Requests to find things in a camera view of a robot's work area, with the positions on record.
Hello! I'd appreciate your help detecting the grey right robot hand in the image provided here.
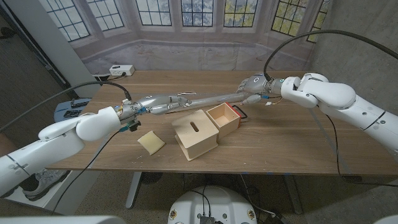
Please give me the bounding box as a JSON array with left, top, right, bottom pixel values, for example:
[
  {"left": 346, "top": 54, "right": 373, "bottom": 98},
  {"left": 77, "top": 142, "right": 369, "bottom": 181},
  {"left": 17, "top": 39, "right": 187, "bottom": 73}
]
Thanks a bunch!
[{"left": 236, "top": 73, "right": 284, "bottom": 106}]

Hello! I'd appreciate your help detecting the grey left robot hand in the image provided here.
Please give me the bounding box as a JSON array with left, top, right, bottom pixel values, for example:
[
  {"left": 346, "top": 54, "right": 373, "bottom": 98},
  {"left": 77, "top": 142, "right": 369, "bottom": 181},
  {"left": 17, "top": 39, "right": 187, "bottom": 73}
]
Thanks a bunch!
[{"left": 116, "top": 95, "right": 192, "bottom": 124}]

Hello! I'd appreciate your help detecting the red-fronted drawer with black handle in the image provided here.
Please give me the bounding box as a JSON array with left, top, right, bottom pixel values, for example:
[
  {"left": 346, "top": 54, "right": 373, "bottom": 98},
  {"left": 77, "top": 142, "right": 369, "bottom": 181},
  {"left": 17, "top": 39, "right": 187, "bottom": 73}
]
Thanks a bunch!
[{"left": 205, "top": 101, "right": 249, "bottom": 143}]

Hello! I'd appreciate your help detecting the wooden box with slot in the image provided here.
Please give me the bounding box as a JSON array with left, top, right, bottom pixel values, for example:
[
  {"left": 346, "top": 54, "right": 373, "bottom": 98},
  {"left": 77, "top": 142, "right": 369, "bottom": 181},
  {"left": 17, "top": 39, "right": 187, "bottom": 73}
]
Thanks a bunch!
[{"left": 171, "top": 109, "right": 220, "bottom": 162}]

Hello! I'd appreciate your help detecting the clear plastic tube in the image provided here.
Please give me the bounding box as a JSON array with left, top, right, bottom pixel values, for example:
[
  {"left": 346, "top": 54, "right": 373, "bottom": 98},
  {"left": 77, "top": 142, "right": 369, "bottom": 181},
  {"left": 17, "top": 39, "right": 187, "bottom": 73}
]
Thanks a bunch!
[{"left": 183, "top": 92, "right": 249, "bottom": 110}]

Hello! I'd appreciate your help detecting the white power strip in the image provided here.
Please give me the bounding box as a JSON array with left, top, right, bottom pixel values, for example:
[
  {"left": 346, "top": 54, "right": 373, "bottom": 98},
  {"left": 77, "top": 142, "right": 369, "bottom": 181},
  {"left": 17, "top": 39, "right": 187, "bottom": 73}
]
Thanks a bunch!
[{"left": 109, "top": 64, "right": 136, "bottom": 77}]

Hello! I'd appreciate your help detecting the printed window backdrop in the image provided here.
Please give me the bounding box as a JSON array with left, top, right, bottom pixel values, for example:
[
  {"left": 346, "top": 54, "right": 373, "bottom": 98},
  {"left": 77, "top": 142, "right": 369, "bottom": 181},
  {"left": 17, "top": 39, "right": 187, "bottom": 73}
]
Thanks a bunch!
[{"left": 39, "top": 0, "right": 332, "bottom": 76}]

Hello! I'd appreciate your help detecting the black remote controller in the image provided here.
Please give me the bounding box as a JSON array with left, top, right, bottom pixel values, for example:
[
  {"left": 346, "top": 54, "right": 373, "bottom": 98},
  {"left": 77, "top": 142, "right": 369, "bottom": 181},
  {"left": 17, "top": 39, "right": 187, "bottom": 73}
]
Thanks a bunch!
[{"left": 70, "top": 98, "right": 91, "bottom": 108}]

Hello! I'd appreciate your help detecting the black flat device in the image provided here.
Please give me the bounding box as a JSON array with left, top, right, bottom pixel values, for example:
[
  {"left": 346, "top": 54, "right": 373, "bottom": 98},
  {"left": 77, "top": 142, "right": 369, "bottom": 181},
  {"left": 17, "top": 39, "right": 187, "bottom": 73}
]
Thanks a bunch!
[{"left": 63, "top": 109, "right": 83, "bottom": 118}]

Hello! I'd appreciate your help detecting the metal table leg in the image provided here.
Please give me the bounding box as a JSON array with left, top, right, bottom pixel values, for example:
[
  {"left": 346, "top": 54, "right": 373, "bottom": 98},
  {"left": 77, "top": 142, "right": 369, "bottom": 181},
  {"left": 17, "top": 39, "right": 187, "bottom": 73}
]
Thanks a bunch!
[
  {"left": 125, "top": 171, "right": 144, "bottom": 209},
  {"left": 282, "top": 174, "right": 304, "bottom": 215}
]

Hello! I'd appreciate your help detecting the blue round stool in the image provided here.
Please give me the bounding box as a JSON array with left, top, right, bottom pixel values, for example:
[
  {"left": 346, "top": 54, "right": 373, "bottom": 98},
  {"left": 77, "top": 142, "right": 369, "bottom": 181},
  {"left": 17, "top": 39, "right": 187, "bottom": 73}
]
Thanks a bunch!
[{"left": 53, "top": 98, "right": 93, "bottom": 124}]

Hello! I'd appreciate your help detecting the white robot torso base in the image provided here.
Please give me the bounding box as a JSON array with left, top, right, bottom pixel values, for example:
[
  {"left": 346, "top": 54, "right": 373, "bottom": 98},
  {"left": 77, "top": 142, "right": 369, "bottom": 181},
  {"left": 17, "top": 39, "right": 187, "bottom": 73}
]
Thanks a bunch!
[{"left": 167, "top": 185, "right": 258, "bottom": 224}]

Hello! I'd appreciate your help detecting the white floor platform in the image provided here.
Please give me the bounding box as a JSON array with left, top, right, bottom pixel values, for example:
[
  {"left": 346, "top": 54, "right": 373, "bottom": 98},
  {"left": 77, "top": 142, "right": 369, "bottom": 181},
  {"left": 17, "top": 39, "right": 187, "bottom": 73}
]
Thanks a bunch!
[{"left": 4, "top": 170, "right": 74, "bottom": 208}]

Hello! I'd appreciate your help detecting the grey sneaker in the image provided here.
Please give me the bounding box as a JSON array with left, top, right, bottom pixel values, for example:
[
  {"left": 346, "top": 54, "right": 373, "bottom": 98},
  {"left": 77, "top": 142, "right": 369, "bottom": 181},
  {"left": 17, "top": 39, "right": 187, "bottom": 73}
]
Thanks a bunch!
[{"left": 22, "top": 169, "right": 71, "bottom": 202}]

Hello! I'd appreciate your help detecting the person's bare leg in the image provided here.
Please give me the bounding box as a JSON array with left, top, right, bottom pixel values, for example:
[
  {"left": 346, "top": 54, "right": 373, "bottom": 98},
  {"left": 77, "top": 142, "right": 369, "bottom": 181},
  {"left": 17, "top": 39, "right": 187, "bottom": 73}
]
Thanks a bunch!
[{"left": 0, "top": 133, "right": 11, "bottom": 152}]

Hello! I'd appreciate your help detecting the black power strip cable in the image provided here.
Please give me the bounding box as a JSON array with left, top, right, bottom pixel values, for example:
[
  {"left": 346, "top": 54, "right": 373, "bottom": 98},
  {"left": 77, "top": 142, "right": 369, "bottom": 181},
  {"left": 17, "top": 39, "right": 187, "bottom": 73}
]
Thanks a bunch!
[{"left": 105, "top": 72, "right": 127, "bottom": 83}]

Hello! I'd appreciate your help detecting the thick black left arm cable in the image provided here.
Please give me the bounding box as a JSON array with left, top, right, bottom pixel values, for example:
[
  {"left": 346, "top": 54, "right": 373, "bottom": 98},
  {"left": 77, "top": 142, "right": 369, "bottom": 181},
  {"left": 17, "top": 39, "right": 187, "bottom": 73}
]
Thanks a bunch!
[{"left": 0, "top": 81, "right": 132, "bottom": 133}]

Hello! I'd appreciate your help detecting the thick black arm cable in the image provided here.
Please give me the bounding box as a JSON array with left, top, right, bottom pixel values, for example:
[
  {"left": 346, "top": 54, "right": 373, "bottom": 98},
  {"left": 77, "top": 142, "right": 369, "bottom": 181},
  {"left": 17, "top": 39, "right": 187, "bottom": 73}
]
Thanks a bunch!
[
  {"left": 0, "top": 81, "right": 132, "bottom": 133},
  {"left": 263, "top": 29, "right": 398, "bottom": 82}
]

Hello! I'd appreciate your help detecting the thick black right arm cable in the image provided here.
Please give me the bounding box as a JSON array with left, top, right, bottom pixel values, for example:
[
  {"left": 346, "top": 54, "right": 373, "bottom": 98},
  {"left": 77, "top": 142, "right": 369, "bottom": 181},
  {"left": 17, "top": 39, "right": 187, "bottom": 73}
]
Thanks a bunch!
[{"left": 263, "top": 29, "right": 398, "bottom": 82}]

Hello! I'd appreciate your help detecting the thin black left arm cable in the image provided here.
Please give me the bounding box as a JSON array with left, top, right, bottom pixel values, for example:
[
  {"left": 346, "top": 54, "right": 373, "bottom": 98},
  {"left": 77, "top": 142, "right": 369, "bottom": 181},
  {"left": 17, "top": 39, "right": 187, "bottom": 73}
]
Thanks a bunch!
[{"left": 51, "top": 129, "right": 122, "bottom": 215}]

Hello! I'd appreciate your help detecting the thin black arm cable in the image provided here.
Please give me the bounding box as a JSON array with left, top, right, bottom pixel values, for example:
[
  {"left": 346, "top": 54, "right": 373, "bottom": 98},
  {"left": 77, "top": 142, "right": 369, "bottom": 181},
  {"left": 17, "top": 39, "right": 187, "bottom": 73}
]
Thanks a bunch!
[
  {"left": 51, "top": 129, "right": 122, "bottom": 215},
  {"left": 324, "top": 113, "right": 398, "bottom": 188}
]

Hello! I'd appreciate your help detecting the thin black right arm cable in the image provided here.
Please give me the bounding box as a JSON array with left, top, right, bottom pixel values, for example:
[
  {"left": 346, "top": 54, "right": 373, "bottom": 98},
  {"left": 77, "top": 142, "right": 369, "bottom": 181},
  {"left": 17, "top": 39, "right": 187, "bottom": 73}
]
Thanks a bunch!
[{"left": 324, "top": 113, "right": 398, "bottom": 188}]

